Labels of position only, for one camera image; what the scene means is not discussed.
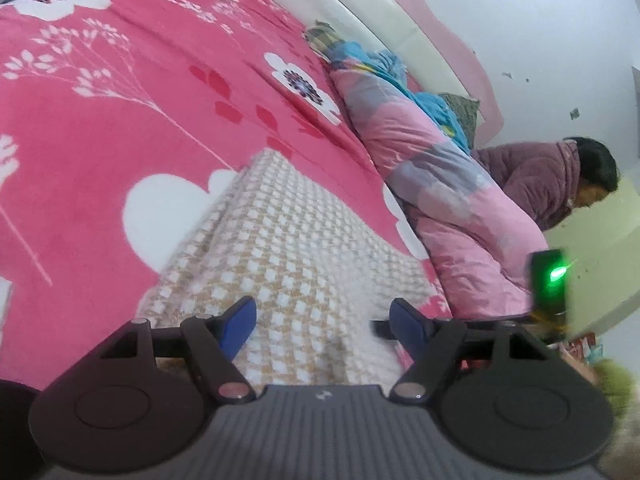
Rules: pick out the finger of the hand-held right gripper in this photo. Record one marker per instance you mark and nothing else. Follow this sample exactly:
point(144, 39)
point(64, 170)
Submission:
point(380, 329)

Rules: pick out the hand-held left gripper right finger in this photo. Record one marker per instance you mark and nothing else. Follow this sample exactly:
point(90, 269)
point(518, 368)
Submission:
point(402, 322)

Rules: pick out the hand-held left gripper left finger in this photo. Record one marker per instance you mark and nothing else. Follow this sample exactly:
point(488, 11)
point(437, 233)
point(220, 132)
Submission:
point(240, 320)

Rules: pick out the beige houndstooth jacket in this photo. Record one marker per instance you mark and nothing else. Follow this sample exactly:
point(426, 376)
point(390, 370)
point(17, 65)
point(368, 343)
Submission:
point(300, 260)

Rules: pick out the pale cream cabinet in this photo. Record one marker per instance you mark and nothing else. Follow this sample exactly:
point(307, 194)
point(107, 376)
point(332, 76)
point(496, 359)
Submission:
point(600, 240)

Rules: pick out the person's fuzzy green clothing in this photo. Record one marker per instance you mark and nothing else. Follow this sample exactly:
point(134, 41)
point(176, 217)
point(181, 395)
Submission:
point(615, 385)

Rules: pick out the pink grey blue quilt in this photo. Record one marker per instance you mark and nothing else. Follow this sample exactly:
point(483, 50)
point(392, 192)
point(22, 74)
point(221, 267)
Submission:
point(450, 200)

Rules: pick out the grey-green pillow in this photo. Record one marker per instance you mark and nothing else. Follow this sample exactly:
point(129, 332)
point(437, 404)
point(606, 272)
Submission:
point(462, 115)

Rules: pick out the pink floral blanket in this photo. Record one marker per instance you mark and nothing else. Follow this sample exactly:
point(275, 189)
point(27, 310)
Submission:
point(100, 135)

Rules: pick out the green plaid pillow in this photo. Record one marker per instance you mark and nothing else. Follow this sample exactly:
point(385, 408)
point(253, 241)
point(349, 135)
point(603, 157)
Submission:
point(320, 40)

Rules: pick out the cream pink-edged headboard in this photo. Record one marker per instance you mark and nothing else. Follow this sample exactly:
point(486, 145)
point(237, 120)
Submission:
point(400, 25)

